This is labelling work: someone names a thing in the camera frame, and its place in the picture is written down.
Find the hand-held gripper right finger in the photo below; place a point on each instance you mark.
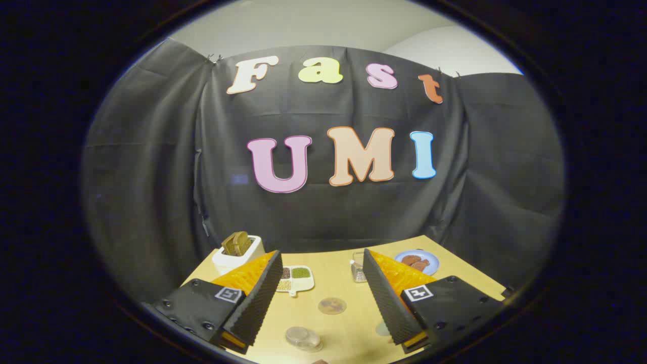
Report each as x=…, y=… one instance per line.
x=386, y=298

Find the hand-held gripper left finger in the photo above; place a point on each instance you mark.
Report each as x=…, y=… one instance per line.
x=263, y=298

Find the small clear juice bottle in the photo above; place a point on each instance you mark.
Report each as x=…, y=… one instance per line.
x=357, y=270

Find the round brown coaster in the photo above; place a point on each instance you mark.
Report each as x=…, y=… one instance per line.
x=332, y=306

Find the clear glass cup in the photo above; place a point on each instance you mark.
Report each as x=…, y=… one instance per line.
x=303, y=338

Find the round grey disc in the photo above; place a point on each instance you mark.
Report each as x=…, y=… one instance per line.
x=382, y=329

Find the white divided dish with beans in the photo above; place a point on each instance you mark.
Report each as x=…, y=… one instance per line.
x=295, y=280

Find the white toaster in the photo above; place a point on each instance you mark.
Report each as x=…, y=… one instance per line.
x=233, y=264

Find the wooden table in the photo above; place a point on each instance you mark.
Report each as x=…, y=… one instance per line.
x=343, y=283

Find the light blue plate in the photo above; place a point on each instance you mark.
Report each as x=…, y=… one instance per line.
x=432, y=264

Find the brown bread slices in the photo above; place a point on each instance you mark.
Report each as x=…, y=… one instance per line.
x=236, y=243

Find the black backdrop cloth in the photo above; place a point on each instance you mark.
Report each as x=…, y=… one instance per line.
x=151, y=167

